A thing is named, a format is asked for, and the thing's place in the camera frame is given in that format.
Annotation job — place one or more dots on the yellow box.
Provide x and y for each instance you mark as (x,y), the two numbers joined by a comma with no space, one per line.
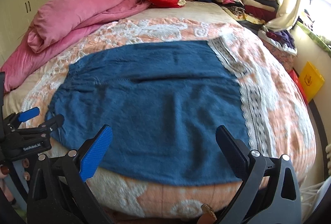
(311,80)

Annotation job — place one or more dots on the purple clothes pile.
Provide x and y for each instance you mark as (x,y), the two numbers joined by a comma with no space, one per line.
(282,40)

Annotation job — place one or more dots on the stack of folded clothes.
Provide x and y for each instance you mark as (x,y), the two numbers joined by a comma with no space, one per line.
(251,14)

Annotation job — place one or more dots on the blue jeans with lace hem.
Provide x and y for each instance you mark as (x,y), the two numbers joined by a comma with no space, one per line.
(164,103)

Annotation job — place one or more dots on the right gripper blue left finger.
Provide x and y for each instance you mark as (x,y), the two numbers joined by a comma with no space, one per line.
(92,152)

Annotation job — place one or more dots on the pink folded duvet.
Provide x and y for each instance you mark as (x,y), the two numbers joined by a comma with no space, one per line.
(57,25)

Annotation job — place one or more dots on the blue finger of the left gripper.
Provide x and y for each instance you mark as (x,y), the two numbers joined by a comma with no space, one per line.
(51,125)
(28,114)

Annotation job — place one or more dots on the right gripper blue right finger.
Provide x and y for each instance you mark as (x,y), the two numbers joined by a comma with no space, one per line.
(235,152)

